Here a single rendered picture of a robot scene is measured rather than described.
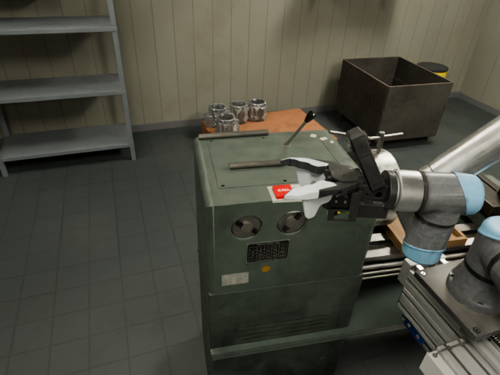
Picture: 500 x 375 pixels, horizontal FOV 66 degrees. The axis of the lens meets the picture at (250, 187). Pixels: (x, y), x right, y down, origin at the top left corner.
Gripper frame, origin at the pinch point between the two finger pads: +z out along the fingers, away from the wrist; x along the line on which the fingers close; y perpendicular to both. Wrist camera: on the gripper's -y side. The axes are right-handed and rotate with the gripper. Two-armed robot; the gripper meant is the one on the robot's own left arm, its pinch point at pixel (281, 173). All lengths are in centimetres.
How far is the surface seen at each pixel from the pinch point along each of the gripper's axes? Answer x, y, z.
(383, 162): 73, 26, -44
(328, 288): 53, 70, -26
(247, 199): 40.7, 27.3, 6.6
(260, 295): 46, 70, 0
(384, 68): 427, 43, -148
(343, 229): 49, 41, -26
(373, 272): 69, 75, -48
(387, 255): 68, 64, -52
